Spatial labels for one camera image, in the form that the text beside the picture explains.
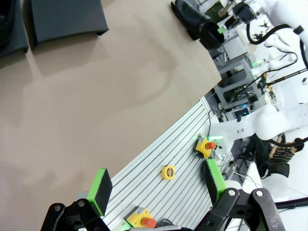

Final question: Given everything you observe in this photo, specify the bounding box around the black shoe stand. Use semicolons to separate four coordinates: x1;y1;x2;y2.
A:
0;0;30;58
30;0;109;51

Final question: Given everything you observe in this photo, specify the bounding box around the grey equipment rack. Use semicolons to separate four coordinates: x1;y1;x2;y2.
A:
213;36;264;118

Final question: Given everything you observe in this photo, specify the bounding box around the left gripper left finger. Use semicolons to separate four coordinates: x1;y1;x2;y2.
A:
40;167;113;231

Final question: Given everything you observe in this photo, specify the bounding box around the seated person dark hair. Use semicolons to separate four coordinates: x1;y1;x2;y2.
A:
250;134;292;180

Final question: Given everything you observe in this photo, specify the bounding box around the yellow tape measure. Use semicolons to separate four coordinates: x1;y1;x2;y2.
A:
161;165;176;180

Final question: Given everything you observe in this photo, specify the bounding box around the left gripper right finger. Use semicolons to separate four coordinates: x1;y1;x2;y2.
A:
196;158;287;231

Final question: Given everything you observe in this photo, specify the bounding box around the black perforated leather shoe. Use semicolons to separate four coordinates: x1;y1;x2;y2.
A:
0;0;15;46

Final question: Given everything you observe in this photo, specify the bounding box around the yellow emergency stop button box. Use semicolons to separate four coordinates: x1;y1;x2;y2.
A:
192;134;217;159
124;206;157;229

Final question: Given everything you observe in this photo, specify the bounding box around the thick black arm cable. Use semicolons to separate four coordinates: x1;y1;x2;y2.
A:
245;23;304;47

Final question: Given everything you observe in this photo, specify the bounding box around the slotted aluminium table plate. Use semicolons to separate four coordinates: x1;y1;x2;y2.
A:
79;96;231;231

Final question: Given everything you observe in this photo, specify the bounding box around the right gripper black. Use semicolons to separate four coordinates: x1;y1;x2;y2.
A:
216;2;253;35

